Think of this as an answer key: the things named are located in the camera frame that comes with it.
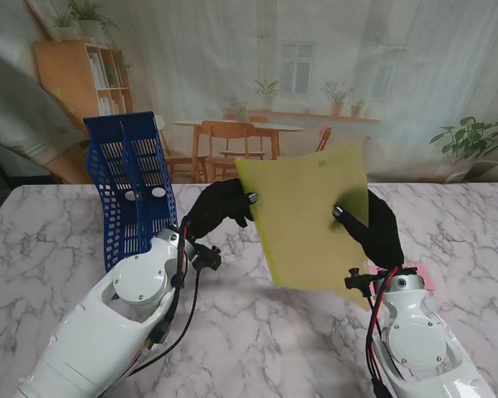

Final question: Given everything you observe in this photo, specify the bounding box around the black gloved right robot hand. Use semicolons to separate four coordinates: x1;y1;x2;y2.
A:
331;188;406;269

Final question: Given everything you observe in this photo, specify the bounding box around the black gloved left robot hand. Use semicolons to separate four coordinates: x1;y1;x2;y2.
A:
181;178;261;241

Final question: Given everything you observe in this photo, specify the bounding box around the pink paper receipt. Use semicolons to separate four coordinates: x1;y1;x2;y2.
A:
367;261;436;292

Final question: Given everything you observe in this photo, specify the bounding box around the yellow-green translucent file folder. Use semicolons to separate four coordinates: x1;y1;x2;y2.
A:
235;143;370;312

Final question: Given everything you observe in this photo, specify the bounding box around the blue perforated plastic file rack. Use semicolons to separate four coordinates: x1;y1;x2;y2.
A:
82;110;180;274

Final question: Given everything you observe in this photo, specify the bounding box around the printed dining room backdrop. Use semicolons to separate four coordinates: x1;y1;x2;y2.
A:
0;0;498;186

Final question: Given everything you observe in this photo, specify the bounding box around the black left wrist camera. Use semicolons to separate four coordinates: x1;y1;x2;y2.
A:
190;244;223;271

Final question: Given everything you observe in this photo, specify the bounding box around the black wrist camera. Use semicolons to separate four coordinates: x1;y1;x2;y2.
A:
343;267;379;298
190;244;223;271

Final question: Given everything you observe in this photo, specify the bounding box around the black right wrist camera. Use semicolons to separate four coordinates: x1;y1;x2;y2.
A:
343;267;379;298

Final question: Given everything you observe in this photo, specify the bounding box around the red and black right arm cable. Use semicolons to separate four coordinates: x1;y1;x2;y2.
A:
365;265;402;398

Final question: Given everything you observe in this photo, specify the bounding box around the black and red left arm cable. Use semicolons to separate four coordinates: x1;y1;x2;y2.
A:
120;223;203;378

